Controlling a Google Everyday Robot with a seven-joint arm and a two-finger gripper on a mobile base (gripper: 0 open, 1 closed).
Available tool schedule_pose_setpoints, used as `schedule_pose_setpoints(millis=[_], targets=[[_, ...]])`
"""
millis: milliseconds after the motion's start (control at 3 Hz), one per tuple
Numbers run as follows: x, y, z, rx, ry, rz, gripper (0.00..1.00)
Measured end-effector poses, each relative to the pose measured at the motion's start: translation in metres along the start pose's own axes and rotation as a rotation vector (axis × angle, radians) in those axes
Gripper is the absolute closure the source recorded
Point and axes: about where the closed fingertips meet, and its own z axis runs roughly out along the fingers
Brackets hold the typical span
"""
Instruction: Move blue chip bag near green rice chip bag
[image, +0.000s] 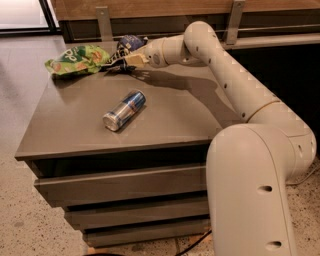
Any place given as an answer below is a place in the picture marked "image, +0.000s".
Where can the wooden counter with rail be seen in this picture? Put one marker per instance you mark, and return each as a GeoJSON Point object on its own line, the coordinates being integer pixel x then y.
{"type": "Point", "coordinates": [264, 23]}

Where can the grey drawer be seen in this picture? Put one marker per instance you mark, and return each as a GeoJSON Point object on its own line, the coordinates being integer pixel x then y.
{"type": "Point", "coordinates": [147, 232]}
{"type": "Point", "coordinates": [140, 212]}
{"type": "Point", "coordinates": [122, 185]}

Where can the grey three-drawer cabinet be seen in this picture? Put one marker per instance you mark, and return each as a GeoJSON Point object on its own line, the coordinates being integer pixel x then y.
{"type": "Point", "coordinates": [184, 109]}

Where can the left metal bracket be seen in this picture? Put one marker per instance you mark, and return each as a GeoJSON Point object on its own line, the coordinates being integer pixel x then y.
{"type": "Point", "coordinates": [104, 23]}

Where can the right metal bracket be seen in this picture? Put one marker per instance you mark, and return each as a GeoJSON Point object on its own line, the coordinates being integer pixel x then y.
{"type": "Point", "coordinates": [231, 32]}

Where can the top grey drawer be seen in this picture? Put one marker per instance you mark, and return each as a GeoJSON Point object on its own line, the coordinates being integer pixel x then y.
{"type": "Point", "coordinates": [122, 185]}

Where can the metal bracket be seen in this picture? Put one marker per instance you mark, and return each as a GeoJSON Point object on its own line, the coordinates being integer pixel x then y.
{"type": "Point", "coordinates": [231, 32]}
{"type": "Point", "coordinates": [104, 23]}

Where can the blue silver energy drink can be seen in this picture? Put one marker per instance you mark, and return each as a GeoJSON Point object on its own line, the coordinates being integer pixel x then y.
{"type": "Point", "coordinates": [116, 118]}

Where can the blue chip bag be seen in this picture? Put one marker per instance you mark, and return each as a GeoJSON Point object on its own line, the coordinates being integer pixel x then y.
{"type": "Point", "coordinates": [125, 46]}

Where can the green rice chip bag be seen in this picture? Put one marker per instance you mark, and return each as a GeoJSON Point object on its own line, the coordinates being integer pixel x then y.
{"type": "Point", "coordinates": [78, 61]}

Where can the middle grey drawer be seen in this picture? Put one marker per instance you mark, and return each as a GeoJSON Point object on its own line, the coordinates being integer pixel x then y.
{"type": "Point", "coordinates": [140, 212]}

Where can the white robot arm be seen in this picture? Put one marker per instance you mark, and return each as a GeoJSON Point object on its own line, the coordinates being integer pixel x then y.
{"type": "Point", "coordinates": [248, 164]}

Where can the bottom grey drawer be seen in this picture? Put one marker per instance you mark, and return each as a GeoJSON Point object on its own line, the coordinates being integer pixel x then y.
{"type": "Point", "coordinates": [147, 232]}

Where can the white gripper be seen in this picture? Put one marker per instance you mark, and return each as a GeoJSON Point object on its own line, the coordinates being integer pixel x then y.
{"type": "Point", "coordinates": [154, 54]}

